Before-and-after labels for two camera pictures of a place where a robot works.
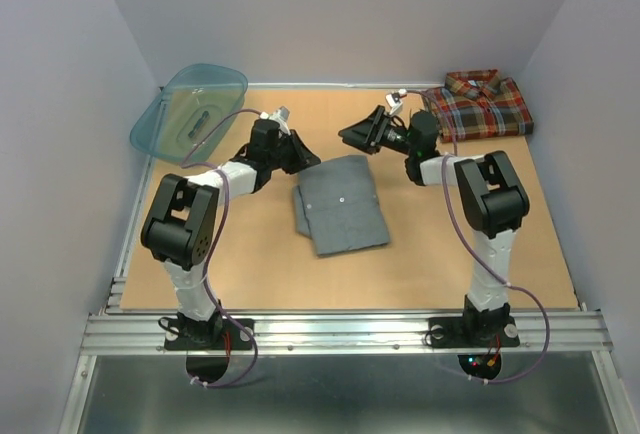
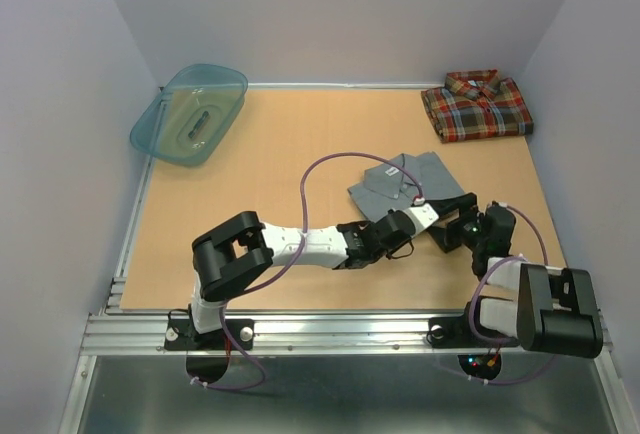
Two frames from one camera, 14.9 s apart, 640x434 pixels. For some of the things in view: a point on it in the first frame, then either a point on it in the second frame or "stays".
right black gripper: (368, 133) → (445, 236)
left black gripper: (302, 157) → (390, 211)
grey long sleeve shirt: (337, 205) → (386, 189)
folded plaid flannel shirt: (480, 103) stays
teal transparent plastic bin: (192, 113) stays
